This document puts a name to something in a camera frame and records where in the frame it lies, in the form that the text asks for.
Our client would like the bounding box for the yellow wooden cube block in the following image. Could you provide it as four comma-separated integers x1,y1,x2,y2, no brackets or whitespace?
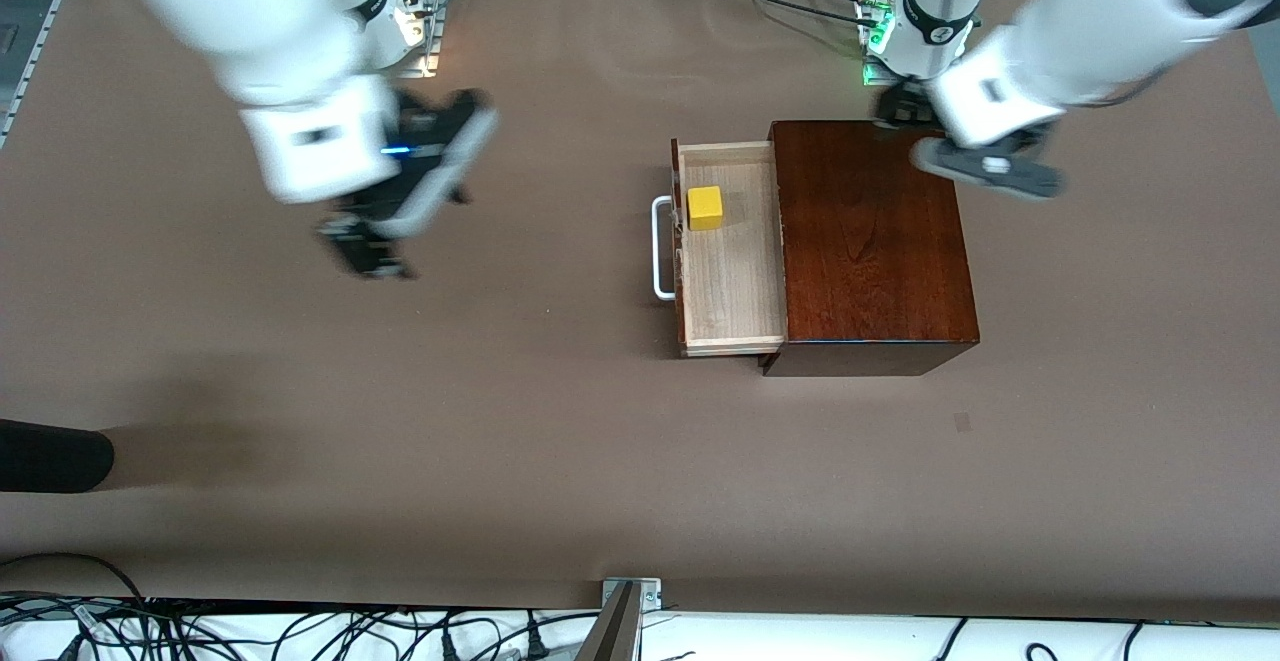
687,186,725,233

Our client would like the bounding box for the wooden drawer with white handle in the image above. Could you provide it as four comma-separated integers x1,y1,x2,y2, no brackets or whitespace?
652,139,788,359

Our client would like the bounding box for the dark brown wooden cabinet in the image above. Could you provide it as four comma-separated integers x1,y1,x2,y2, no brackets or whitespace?
757,121,981,378

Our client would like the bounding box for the brown paper table cover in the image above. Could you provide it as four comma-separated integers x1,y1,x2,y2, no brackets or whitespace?
0,0,1280,624

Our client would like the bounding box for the black cylindrical pole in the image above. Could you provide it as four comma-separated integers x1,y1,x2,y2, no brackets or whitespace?
0,419,116,494

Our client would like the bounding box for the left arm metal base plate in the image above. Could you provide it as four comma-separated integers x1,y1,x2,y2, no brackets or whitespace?
863,56,931,88

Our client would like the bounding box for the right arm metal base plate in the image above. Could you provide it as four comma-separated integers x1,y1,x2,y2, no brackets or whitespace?
395,1,443,79

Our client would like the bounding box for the aluminium extrusion rail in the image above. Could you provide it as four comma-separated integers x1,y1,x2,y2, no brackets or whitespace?
0,0,101,149

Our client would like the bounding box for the aluminium profile with bracket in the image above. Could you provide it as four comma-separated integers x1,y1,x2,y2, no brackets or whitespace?
575,577,663,661

